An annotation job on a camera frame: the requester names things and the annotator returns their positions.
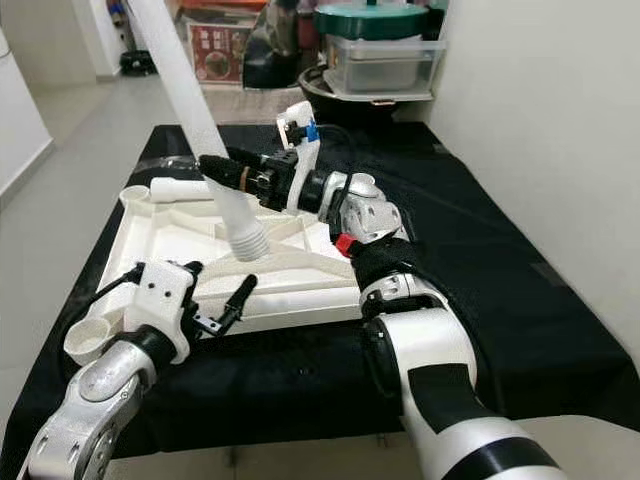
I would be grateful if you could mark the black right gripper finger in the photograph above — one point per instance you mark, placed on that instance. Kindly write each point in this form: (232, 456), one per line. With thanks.
(222, 170)

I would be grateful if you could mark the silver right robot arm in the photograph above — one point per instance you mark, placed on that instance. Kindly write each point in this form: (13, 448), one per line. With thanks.
(435, 360)

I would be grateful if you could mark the clear plastic wrapper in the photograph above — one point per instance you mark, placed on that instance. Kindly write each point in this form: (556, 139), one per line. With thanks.
(185, 162)

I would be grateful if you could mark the white plastic table top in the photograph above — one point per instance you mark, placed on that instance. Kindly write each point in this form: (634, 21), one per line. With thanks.
(160, 240)

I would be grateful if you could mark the beige cloth covered bench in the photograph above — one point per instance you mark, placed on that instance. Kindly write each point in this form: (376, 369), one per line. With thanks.
(260, 105)

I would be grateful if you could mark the black table cloth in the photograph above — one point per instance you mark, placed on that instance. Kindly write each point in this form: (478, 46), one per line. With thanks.
(280, 390)

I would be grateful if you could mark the black wok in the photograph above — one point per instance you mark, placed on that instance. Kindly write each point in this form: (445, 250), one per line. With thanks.
(320, 95)

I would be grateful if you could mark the storage box with orange lid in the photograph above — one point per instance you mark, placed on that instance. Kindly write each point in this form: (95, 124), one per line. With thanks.
(220, 50)

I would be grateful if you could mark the black bag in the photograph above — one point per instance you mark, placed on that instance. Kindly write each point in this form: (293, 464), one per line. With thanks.
(275, 50)

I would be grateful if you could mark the clear plastic storage box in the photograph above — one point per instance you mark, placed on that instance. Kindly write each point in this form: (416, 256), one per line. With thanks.
(385, 65)

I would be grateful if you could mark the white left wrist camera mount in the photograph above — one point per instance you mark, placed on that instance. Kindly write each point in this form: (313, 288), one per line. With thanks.
(168, 300)

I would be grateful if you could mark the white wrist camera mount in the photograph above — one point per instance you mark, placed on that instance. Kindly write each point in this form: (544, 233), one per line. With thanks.
(168, 300)
(298, 118)

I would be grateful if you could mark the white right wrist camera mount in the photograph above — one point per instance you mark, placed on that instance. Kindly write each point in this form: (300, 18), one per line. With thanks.
(298, 118)

